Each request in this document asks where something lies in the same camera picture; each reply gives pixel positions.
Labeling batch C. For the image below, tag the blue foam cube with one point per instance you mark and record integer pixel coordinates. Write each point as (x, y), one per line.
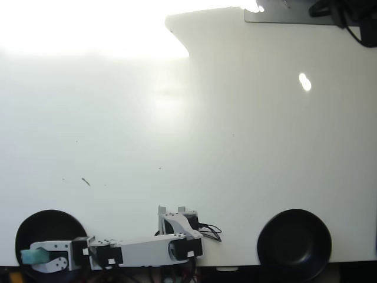
(33, 256)

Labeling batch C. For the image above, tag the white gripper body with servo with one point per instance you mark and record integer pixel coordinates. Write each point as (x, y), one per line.
(63, 245)

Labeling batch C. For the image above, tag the white table clamp piece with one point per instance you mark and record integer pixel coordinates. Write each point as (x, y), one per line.
(226, 269)

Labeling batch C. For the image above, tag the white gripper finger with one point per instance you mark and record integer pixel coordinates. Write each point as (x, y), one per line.
(41, 245)
(56, 264)

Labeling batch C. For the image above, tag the black round bowl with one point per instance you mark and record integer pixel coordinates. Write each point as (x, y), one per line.
(294, 244)
(50, 224)

